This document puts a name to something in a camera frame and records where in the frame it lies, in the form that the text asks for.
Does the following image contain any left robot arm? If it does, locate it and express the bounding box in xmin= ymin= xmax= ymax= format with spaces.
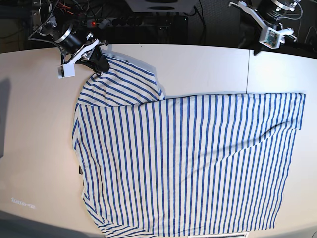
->
xmin=257 ymin=0 xmax=303 ymax=24

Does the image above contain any black power strip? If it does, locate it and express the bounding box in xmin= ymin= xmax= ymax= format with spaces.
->
xmin=82 ymin=15 xmax=188 ymax=29

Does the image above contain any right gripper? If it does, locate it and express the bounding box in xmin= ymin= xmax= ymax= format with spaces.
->
xmin=60 ymin=32 xmax=109 ymax=74

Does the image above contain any blue white striped T-shirt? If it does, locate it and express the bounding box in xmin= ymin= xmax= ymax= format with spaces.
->
xmin=72 ymin=54 xmax=306 ymax=238

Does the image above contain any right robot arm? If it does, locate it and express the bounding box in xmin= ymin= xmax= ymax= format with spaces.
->
xmin=28 ymin=0 xmax=109 ymax=78

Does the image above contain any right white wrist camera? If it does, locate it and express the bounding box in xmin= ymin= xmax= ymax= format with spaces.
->
xmin=58 ymin=38 xmax=100 ymax=79

